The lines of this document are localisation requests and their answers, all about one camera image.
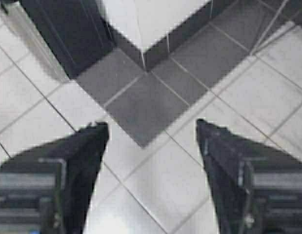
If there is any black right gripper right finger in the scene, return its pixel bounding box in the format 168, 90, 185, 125
196, 118, 302, 234

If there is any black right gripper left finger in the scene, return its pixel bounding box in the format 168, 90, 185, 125
0, 121, 109, 234

